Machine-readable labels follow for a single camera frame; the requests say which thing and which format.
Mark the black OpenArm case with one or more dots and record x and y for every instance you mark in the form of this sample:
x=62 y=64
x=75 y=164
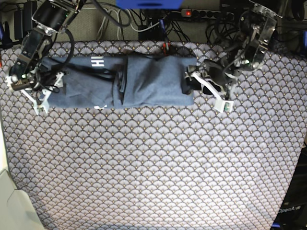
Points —
x=293 y=212

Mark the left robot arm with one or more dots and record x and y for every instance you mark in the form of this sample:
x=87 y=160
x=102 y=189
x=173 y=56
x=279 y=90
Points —
x=245 y=28

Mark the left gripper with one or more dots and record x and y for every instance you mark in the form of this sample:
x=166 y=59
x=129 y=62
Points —
x=207 y=77

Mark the blue T-shirt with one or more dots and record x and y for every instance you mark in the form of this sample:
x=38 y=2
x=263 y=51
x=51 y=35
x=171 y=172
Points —
x=124 y=82

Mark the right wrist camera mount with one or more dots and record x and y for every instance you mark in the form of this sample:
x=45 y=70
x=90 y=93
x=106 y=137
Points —
x=41 y=92

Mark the blue plastic box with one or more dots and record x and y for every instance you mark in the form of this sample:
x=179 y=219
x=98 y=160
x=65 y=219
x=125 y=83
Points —
x=149 y=4

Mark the black power strip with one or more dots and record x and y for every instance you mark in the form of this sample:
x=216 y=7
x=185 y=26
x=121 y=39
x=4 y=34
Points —
x=200 y=14

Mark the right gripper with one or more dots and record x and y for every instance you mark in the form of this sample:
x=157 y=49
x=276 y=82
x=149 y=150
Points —
x=34 y=81

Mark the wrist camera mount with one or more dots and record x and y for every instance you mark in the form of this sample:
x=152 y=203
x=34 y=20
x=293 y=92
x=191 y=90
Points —
x=41 y=92
x=221 y=105

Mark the red black clamp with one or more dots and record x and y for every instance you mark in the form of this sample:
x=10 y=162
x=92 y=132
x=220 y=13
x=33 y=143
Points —
x=167 y=48

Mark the fan patterned table cloth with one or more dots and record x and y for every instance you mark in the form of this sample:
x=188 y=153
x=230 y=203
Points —
x=162 y=167

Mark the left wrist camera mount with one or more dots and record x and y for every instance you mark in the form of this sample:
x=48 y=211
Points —
x=221 y=105

